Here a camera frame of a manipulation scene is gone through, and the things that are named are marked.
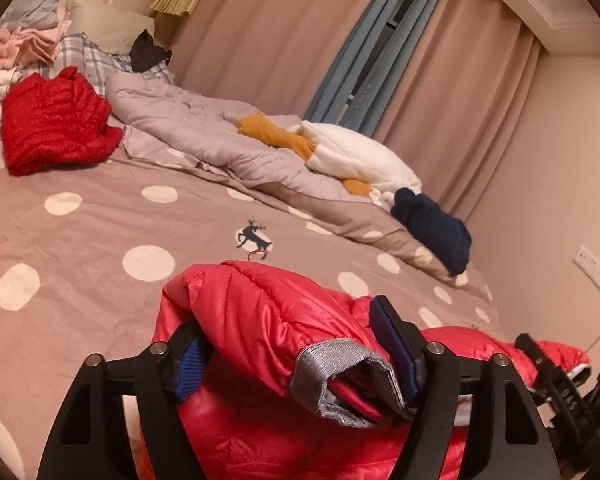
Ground white wall socket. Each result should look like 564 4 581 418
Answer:
573 245 600 311

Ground beige pillow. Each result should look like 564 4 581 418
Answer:
67 0 156 56

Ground blue curtain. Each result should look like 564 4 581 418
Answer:
305 0 456 133

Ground navy garment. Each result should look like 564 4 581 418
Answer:
391 187 473 276

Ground grey quilt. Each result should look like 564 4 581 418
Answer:
105 72 496 301

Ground black cloth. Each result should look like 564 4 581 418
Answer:
130 30 172 73

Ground bed with dotted sheet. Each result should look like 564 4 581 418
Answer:
0 0 511 480

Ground window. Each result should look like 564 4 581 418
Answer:
347 5 416 126

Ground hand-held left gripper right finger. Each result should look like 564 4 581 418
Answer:
369 295 563 480

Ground pink garments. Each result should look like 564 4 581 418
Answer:
0 20 71 68

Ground pink curtain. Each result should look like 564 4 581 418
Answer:
170 0 406 116
370 0 543 226

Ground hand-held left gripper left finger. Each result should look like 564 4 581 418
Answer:
36 321 213 480

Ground pink-red hooded puffer jacket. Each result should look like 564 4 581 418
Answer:
150 260 592 480

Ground white goose plush toy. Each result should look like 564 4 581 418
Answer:
237 114 423 206

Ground red folded puffer jacket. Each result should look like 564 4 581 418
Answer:
1 66 125 177

